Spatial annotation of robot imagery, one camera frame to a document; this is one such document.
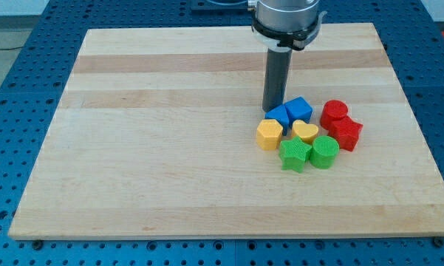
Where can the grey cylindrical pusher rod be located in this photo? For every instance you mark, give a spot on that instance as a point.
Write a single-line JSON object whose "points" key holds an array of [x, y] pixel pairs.
{"points": [[275, 79]]}

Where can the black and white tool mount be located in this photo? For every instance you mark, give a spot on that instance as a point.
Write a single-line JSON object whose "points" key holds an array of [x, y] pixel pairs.
{"points": [[285, 41]]}

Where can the blue cube block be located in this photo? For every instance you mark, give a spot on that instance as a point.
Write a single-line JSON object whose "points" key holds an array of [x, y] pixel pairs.
{"points": [[298, 109]]}

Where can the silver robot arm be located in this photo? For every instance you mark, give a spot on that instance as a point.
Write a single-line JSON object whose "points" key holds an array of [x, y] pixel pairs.
{"points": [[283, 26]]}

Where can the blue triangular block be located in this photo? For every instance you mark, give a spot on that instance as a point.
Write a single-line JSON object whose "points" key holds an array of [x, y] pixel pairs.
{"points": [[280, 114]]}

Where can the yellow hexagon block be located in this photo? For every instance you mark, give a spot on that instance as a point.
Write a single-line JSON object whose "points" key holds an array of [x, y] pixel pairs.
{"points": [[268, 134]]}

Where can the red cylinder block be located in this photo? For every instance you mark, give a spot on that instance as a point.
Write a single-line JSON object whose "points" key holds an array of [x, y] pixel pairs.
{"points": [[333, 110]]}

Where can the yellow heart block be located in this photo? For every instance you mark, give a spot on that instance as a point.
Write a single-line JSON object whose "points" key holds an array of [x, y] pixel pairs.
{"points": [[306, 131]]}

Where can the green star block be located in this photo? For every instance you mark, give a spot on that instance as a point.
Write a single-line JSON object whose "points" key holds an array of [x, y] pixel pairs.
{"points": [[294, 153]]}

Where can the red star block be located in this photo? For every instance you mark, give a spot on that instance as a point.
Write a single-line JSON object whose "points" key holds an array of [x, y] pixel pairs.
{"points": [[346, 131]]}

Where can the green cylinder block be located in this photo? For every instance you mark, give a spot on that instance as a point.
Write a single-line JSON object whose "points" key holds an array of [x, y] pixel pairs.
{"points": [[325, 149]]}

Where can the wooden board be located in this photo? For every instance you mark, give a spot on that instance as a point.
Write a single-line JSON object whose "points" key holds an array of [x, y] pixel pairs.
{"points": [[154, 138]]}

